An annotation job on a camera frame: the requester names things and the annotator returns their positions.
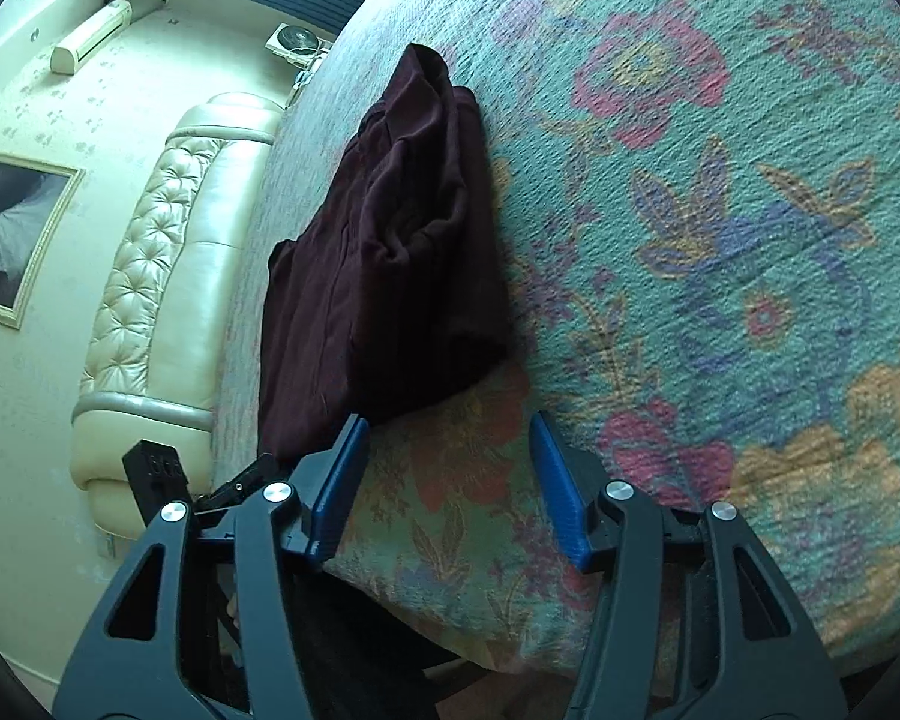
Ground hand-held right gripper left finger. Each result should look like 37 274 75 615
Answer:
51 414 370 720

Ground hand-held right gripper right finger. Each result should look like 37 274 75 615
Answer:
529 411 850 720

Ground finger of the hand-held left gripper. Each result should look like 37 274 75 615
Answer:
194 453 294 516

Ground dark maroon pants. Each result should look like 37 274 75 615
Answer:
257 43 515 460

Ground cream tufted leather headboard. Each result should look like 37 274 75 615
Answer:
70 91 287 542

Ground framed black-and-white photo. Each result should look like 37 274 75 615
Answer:
0 145 88 330

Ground floral teal blanket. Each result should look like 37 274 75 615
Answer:
210 0 900 691

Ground white air conditioner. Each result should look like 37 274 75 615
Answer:
50 1 133 77

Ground white fan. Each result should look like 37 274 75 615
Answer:
264 23 325 66

